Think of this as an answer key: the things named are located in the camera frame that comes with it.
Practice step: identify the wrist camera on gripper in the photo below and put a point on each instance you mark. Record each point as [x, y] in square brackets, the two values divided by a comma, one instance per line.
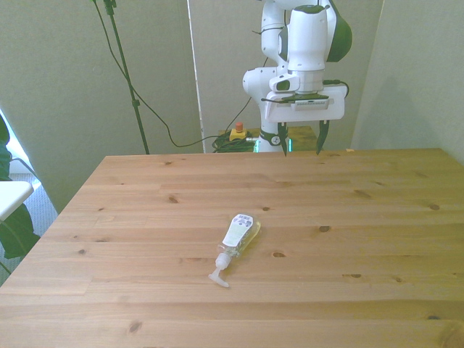
[311, 104]

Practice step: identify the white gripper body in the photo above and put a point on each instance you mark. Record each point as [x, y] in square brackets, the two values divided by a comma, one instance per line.
[308, 114]

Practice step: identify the white chair seat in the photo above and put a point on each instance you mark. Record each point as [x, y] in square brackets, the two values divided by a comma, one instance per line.
[11, 195]

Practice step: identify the clear sanitizer pump bottle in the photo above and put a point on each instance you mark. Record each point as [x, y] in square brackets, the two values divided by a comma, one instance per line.
[239, 232]

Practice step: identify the yellow emergency stop button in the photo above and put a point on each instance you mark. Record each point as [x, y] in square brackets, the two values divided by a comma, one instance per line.
[237, 135]

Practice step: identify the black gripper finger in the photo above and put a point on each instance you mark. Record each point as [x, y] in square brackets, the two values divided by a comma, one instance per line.
[322, 137]
[283, 139]

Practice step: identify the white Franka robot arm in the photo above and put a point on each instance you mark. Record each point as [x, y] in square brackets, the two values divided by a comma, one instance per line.
[306, 43]

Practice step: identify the white vertical wall trim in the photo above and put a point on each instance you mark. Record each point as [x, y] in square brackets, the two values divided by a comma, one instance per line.
[195, 72]

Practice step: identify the black camera stand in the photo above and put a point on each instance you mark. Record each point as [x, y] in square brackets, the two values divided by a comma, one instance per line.
[136, 104]

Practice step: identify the green plant leaves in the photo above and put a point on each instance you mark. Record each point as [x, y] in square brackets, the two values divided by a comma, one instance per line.
[14, 232]

